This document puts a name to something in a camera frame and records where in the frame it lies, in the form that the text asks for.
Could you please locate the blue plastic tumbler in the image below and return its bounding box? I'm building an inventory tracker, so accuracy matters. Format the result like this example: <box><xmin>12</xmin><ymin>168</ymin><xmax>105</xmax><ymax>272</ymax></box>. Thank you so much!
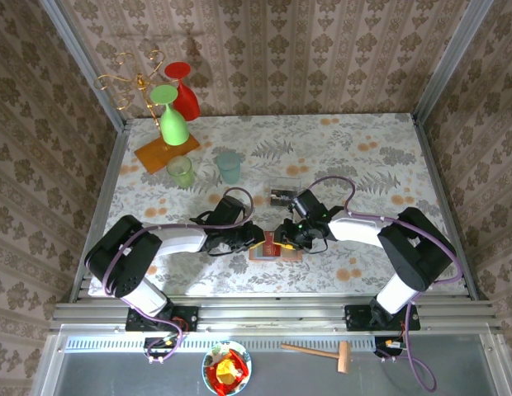
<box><xmin>216</xmin><ymin>151</ymin><xmax>242</xmax><ymax>185</ymax></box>

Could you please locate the green plastic tumbler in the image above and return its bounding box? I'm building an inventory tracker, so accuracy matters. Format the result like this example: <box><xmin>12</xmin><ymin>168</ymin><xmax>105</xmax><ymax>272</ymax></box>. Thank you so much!
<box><xmin>165</xmin><ymin>155</ymin><xmax>196</xmax><ymax>189</ymax></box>

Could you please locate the perforated metal strip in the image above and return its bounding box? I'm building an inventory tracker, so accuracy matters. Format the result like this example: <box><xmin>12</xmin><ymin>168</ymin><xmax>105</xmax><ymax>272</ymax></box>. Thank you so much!
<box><xmin>64</xmin><ymin>336</ymin><xmax>379</xmax><ymax>354</ymax></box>

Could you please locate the red wrapper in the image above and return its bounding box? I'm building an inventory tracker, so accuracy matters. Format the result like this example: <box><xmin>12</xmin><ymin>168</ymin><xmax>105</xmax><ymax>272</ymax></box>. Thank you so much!
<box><xmin>206</xmin><ymin>349</ymin><xmax>249</xmax><ymax>393</ymax></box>

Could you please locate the patterned ceramic bowl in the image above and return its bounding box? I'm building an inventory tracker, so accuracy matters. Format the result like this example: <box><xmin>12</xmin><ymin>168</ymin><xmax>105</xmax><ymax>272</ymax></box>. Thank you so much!
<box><xmin>201</xmin><ymin>340</ymin><xmax>253</xmax><ymax>396</ymax></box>

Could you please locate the yellow crumpled paper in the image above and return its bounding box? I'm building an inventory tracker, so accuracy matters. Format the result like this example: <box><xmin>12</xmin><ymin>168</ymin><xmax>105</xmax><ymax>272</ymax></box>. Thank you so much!
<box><xmin>216</xmin><ymin>357</ymin><xmax>237</xmax><ymax>379</ymax></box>

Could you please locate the black connector box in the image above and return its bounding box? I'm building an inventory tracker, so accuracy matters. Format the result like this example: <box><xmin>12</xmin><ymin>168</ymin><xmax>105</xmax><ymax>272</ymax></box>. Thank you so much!
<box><xmin>373</xmin><ymin>336</ymin><xmax>405</xmax><ymax>359</ymax></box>
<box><xmin>143</xmin><ymin>337</ymin><xmax>179</xmax><ymax>359</ymax></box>

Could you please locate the green wine glass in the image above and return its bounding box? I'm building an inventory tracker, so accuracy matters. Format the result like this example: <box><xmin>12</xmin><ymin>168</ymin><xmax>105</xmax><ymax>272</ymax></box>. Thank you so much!
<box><xmin>149</xmin><ymin>84</ymin><xmax>191</xmax><ymax>147</ymax></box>

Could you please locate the wooden mallet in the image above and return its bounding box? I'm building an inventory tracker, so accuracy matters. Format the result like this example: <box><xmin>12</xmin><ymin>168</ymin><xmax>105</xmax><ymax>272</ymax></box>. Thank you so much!
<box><xmin>280</xmin><ymin>341</ymin><xmax>352</xmax><ymax>375</ymax></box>

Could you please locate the red wine glass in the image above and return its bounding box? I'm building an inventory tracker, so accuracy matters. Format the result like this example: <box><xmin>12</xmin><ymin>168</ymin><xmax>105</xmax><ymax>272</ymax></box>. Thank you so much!
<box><xmin>164</xmin><ymin>61</ymin><xmax>201</xmax><ymax>123</ymax></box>

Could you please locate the grey metal shelf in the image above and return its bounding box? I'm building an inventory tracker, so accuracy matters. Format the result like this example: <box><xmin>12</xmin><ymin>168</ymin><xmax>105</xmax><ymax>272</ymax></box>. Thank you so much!
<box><xmin>32</xmin><ymin>325</ymin><xmax>512</xmax><ymax>396</ymax></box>

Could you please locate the aluminium mounting rail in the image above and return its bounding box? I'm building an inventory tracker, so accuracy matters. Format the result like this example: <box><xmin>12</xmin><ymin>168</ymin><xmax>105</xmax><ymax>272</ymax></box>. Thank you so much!
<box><xmin>51</xmin><ymin>297</ymin><xmax>503</xmax><ymax>336</ymax></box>

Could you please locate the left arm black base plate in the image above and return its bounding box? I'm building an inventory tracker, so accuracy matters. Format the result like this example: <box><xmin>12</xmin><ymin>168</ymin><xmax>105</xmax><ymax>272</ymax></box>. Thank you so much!
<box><xmin>126</xmin><ymin>304</ymin><xmax>199</xmax><ymax>333</ymax></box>

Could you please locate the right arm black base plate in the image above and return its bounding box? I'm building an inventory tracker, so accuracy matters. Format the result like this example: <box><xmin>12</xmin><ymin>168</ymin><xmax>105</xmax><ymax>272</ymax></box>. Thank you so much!
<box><xmin>344</xmin><ymin>303</ymin><xmax>421</xmax><ymax>332</ymax></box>

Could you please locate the gold wire glass rack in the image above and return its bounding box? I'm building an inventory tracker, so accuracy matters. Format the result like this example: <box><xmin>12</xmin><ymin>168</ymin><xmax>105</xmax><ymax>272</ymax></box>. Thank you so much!
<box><xmin>93</xmin><ymin>49</ymin><xmax>201</xmax><ymax>174</ymax></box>

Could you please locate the aluminium side rail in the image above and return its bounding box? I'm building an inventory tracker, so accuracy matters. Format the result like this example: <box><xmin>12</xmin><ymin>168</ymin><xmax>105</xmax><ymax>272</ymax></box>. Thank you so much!
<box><xmin>69</xmin><ymin>121</ymin><xmax>131</xmax><ymax>304</ymax></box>
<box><xmin>411</xmin><ymin>115</ymin><xmax>488</xmax><ymax>300</ymax></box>

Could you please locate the aluminium frame post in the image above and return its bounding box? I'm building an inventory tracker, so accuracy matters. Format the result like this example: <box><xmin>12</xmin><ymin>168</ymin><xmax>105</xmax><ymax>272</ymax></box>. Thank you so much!
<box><xmin>411</xmin><ymin>0</ymin><xmax>495</xmax><ymax>125</ymax></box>
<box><xmin>37</xmin><ymin>0</ymin><xmax>130</xmax><ymax>133</ymax></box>

